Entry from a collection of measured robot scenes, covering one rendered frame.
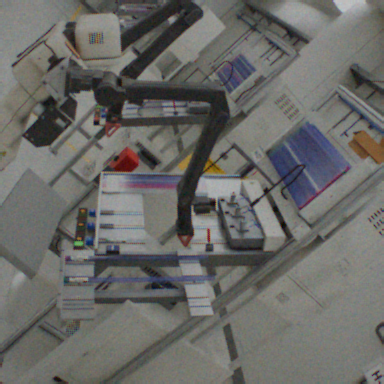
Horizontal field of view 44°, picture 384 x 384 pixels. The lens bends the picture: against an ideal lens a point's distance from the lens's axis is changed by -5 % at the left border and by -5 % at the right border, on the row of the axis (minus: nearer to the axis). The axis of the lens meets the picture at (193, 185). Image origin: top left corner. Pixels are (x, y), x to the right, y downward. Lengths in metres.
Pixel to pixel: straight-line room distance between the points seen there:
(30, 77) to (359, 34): 4.08
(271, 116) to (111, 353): 1.88
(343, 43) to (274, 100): 2.10
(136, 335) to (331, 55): 3.80
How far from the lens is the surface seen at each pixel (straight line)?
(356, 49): 5.34
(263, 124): 3.34
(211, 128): 1.67
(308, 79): 5.23
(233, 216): 2.11
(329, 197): 1.93
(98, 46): 1.67
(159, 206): 3.49
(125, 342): 2.24
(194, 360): 2.36
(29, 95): 1.77
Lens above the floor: 1.61
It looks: 14 degrees down
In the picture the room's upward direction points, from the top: 49 degrees clockwise
